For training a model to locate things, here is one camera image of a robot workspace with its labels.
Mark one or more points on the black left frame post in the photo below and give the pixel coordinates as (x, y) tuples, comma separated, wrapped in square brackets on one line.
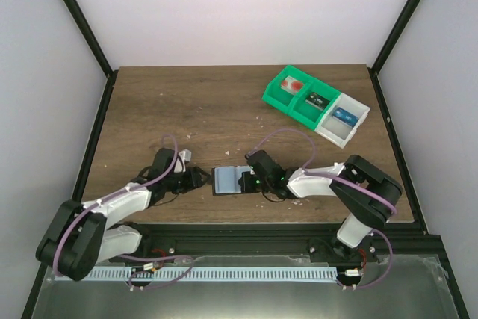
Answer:
[(88, 35)]

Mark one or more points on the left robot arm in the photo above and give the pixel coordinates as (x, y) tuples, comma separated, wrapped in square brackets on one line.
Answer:
[(82, 234)]

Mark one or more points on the green bin far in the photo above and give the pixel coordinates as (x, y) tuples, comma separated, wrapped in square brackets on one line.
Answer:
[(282, 92)]

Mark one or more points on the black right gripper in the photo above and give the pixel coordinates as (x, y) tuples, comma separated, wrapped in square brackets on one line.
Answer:
[(246, 181)]

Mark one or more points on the blue card in bin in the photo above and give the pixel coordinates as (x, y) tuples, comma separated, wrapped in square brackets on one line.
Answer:
[(345, 117)]

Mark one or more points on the light blue slotted cable duct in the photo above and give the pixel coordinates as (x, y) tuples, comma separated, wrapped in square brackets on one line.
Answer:
[(217, 274)]

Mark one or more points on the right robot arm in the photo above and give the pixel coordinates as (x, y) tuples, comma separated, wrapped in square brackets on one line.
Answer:
[(367, 192)]

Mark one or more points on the green bin middle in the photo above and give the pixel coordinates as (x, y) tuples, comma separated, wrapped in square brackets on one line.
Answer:
[(308, 115)]

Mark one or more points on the black aluminium front rail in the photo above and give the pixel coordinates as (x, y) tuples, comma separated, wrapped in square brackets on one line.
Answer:
[(308, 239)]

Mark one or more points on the black frame post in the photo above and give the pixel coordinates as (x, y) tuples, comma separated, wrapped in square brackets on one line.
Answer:
[(88, 35), (397, 30)]

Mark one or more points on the black right frame post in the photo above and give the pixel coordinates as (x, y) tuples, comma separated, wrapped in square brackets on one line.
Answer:
[(397, 30)]

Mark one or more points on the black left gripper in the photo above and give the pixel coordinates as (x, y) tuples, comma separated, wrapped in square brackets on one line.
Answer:
[(190, 181)]

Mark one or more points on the black VIP card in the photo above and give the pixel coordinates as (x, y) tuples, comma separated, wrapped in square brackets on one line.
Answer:
[(317, 101)]

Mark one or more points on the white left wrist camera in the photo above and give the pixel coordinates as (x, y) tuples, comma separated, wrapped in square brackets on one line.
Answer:
[(183, 158)]

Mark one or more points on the red white card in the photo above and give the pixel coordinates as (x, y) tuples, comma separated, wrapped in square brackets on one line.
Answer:
[(291, 85)]

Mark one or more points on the green bin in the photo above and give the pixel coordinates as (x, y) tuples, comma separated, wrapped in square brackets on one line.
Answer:
[(308, 115), (282, 92)]

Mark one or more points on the black leather card holder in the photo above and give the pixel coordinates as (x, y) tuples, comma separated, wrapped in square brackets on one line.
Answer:
[(224, 179)]

